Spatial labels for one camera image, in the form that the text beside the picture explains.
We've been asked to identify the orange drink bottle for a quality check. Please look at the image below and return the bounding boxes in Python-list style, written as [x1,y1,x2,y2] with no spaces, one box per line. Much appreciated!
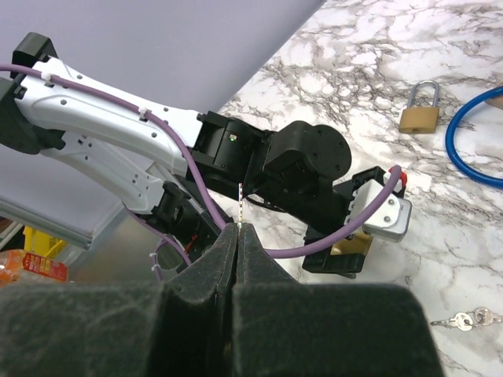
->
[1,249,68,287]

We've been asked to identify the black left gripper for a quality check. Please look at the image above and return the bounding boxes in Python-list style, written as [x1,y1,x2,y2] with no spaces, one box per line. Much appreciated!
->
[302,167,384,279]

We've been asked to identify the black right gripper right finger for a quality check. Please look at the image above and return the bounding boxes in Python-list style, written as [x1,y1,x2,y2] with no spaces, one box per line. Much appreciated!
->
[231,224,443,376]

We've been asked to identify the silver key with ring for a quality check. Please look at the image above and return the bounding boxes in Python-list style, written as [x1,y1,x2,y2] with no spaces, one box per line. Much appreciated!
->
[237,182,244,230]

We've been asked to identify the yellow plastic bin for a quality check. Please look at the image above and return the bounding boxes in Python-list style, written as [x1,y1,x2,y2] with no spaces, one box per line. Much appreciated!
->
[24,226,68,258]

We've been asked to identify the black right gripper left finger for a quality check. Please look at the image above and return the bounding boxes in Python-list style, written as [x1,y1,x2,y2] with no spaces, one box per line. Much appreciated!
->
[1,224,238,376]

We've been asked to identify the wooden board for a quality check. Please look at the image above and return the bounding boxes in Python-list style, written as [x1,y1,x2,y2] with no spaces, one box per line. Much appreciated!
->
[486,95,503,110]

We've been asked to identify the brass padlock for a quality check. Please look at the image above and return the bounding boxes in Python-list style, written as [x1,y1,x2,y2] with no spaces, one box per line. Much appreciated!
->
[330,232,373,256]
[398,80,440,134]

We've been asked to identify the spare silver keys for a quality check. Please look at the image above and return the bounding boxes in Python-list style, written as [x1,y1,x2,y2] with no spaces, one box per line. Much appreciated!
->
[430,307,495,331]

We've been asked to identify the blue cable loop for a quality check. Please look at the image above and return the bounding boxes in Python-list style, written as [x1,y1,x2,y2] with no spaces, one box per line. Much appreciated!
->
[445,85,503,185]

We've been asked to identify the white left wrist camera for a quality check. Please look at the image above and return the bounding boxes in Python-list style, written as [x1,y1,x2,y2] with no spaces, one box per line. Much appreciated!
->
[344,166,412,243]

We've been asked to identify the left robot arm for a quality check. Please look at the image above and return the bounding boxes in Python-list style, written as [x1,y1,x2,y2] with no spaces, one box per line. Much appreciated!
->
[1,33,400,275]

